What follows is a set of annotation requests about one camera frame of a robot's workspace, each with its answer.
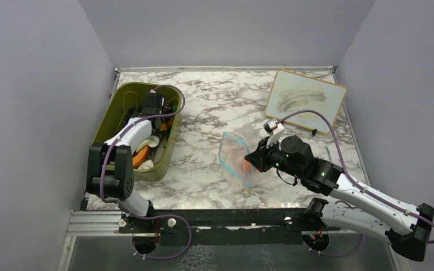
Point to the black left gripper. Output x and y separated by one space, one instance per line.
139 109

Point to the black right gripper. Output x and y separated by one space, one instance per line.
259 158

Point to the orange toy fruit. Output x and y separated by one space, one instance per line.
247 168

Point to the clear zip top bag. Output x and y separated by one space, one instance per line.
233 147

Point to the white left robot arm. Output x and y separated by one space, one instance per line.
110 167

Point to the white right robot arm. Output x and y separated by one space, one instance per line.
405 227

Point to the white toy mushroom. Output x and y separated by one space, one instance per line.
151 141

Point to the olive green plastic bin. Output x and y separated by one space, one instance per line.
126 96

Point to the orange toy pumpkin slice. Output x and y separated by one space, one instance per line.
140 156

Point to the yellow framed whiteboard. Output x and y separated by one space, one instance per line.
293 92

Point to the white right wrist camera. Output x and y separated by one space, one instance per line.
274 129

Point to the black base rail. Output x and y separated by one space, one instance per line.
221 227

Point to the aluminium frame rail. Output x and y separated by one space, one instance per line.
93 241

